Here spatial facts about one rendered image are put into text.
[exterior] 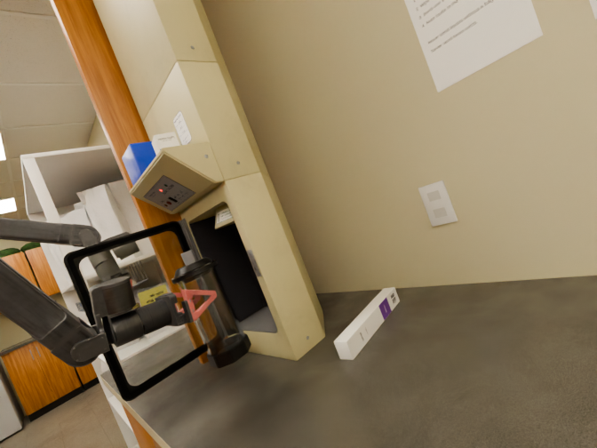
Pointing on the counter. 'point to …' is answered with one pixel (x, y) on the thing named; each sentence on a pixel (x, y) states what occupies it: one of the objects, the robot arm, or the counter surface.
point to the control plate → (168, 193)
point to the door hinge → (189, 238)
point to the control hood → (181, 172)
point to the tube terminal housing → (243, 201)
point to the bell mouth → (223, 217)
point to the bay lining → (230, 265)
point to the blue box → (138, 159)
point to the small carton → (164, 141)
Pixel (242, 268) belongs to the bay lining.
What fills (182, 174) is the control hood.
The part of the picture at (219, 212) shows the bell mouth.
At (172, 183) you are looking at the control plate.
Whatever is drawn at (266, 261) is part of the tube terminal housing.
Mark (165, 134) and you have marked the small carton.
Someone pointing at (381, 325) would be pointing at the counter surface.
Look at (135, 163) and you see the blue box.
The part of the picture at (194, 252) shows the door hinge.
